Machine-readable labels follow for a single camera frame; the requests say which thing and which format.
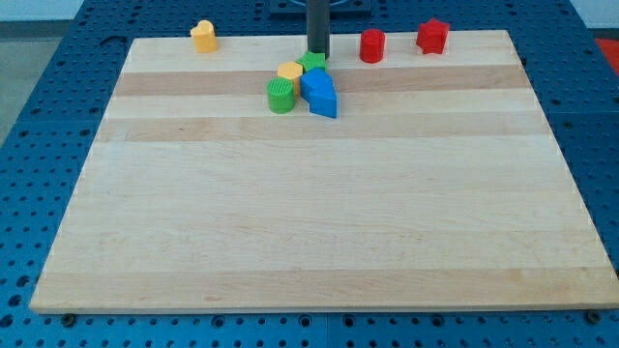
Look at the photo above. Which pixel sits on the blue pentagon block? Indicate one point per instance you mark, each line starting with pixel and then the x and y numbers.
pixel 323 100

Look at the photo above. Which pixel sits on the green cylinder block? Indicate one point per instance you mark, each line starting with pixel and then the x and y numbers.
pixel 280 95

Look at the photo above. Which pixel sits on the blue cube block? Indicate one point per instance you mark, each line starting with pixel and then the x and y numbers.
pixel 312 79

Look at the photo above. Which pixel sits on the yellow hexagon block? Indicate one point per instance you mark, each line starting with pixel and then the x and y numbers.
pixel 293 72

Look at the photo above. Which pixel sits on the green star block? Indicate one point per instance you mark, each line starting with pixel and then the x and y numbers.
pixel 312 60

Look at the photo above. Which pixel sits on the light wooden board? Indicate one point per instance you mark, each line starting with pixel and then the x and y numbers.
pixel 438 187

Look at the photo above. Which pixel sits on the red cylinder block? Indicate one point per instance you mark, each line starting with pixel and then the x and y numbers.
pixel 372 45

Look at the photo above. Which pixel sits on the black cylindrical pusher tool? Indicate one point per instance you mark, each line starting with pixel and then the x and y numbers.
pixel 318 26

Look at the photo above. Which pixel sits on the yellow heart block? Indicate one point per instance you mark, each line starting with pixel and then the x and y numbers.
pixel 204 37

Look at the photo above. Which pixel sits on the red star block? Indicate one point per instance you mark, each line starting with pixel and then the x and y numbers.
pixel 432 36

